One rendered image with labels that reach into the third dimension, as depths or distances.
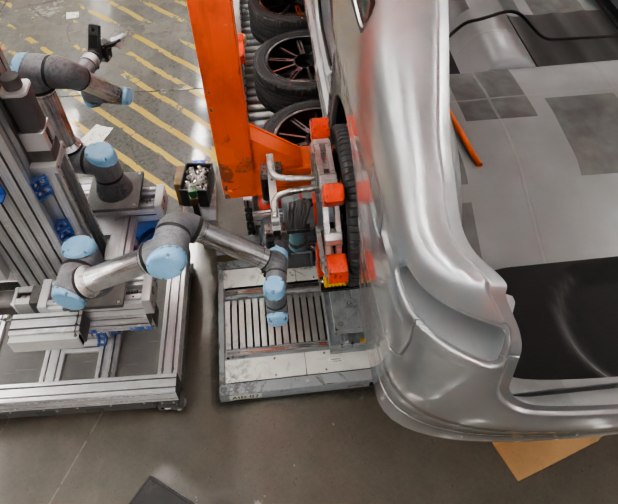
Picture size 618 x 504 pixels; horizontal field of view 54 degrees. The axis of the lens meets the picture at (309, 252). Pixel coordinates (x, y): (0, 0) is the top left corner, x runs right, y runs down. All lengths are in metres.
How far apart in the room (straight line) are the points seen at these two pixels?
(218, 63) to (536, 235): 1.39
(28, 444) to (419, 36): 2.43
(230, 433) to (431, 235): 1.79
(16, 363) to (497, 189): 2.25
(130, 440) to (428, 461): 1.34
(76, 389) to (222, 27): 1.66
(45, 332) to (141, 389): 0.57
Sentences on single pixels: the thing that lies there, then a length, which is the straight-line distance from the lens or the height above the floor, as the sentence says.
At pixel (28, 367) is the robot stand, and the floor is 0.21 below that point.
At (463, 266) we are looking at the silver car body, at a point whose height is 1.63.
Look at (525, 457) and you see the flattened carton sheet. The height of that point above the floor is 0.01.
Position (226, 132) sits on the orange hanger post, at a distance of 2.72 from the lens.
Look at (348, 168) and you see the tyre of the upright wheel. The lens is 2.17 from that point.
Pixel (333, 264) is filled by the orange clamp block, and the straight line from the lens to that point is 2.23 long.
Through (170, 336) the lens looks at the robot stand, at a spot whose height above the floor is 0.23.
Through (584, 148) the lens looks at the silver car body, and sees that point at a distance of 2.62.
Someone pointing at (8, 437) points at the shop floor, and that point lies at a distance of 3.20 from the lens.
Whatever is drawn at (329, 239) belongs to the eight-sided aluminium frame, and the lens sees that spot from 2.20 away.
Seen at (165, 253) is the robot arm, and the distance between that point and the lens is 1.88.
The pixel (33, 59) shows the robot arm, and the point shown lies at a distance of 2.41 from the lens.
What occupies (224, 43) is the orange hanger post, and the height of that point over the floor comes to 1.36.
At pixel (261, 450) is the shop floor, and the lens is 2.84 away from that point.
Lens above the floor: 2.65
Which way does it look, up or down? 51 degrees down
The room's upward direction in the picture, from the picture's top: 2 degrees counter-clockwise
